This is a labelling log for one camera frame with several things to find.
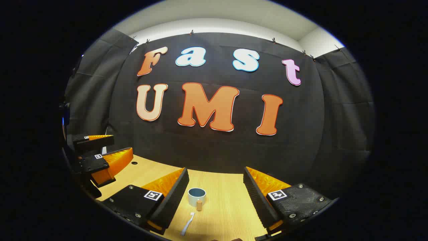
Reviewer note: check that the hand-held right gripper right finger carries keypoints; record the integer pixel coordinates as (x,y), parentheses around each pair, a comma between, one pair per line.
(259,201)

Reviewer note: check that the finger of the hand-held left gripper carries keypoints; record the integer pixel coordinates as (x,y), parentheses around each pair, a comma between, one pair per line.
(90,164)
(93,143)

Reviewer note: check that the white toothbrush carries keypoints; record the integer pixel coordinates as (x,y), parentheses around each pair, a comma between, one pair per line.
(187,226)

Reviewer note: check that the wooden desktop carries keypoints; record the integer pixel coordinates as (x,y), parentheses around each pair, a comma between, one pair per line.
(220,187)

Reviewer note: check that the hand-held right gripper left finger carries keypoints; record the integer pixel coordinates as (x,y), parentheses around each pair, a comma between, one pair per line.
(174,201)

